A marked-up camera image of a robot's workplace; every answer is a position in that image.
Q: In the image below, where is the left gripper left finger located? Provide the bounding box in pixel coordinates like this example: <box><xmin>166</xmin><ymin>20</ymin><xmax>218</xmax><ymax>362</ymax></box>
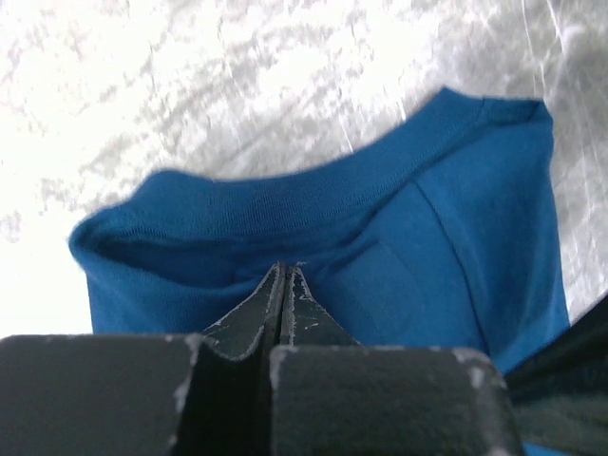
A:
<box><xmin>1</xmin><ymin>264</ymin><xmax>287</xmax><ymax>455</ymax></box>

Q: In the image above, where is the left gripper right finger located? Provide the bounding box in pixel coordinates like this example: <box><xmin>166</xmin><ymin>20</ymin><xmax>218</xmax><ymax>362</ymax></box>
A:
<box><xmin>269</xmin><ymin>268</ymin><xmax>523</xmax><ymax>455</ymax></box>

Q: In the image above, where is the blue polo t shirt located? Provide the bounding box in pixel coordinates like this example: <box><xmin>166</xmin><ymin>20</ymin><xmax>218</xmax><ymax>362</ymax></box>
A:
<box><xmin>68</xmin><ymin>88</ymin><xmax>569</xmax><ymax>372</ymax></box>

